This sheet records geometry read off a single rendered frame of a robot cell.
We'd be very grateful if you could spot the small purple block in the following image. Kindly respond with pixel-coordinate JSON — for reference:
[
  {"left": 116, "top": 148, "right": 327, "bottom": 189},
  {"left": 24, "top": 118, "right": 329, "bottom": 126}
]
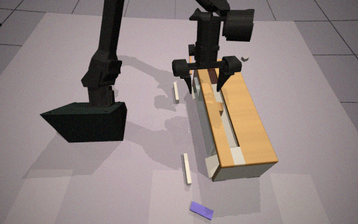
[{"left": 190, "top": 201, "right": 214, "bottom": 220}]

